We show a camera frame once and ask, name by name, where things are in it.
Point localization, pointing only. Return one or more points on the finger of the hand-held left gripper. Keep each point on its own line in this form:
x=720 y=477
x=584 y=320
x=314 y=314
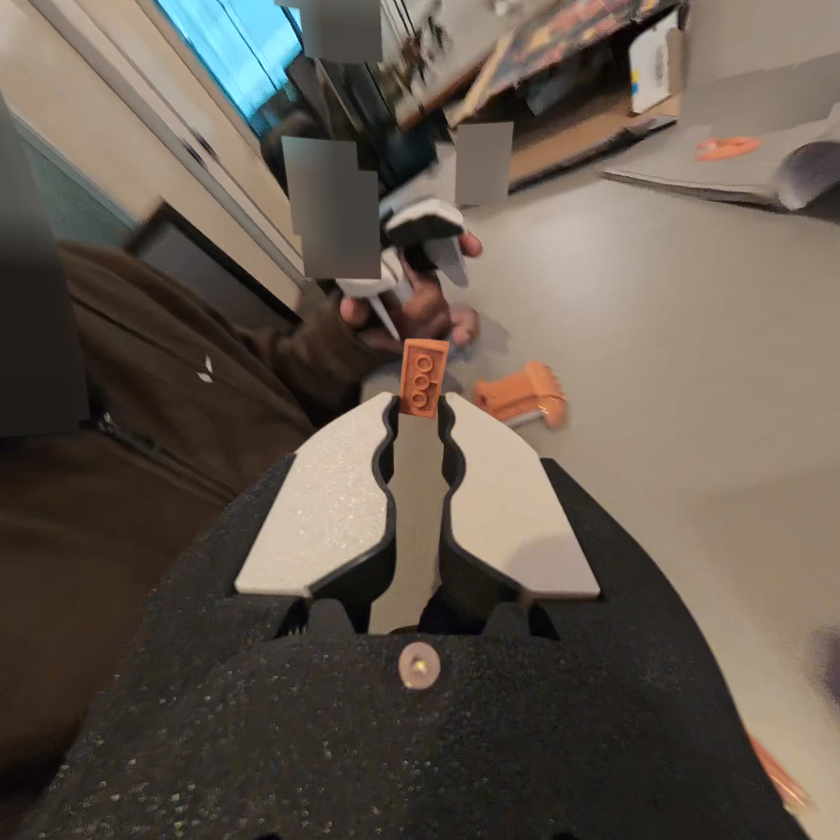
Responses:
x=374 y=295
x=427 y=213

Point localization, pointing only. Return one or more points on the brown hooded jacket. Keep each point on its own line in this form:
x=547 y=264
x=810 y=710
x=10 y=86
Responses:
x=118 y=499

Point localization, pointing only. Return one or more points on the black blank monitor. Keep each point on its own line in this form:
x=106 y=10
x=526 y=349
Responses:
x=210 y=269

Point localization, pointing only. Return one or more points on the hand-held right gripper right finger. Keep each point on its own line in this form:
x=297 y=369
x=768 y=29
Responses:
x=519 y=512

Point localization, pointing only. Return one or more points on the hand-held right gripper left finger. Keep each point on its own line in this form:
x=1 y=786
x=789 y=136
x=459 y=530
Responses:
x=322 y=512

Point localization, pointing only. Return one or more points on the lego instruction booklet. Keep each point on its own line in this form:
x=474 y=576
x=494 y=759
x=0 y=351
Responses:
x=735 y=164

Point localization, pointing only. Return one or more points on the person's left forearm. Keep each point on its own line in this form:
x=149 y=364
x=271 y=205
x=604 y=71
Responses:
x=328 y=361

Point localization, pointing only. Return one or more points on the printed lego set box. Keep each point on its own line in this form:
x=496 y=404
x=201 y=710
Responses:
x=578 y=66

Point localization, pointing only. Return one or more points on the brown lego assembly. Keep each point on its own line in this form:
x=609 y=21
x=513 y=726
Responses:
x=523 y=394

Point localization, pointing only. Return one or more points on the small orange lego brick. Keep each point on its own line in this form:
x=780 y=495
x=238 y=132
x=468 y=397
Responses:
x=423 y=378

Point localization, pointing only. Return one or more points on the person's left hand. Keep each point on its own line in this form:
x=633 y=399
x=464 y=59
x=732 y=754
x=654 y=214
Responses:
x=427 y=309

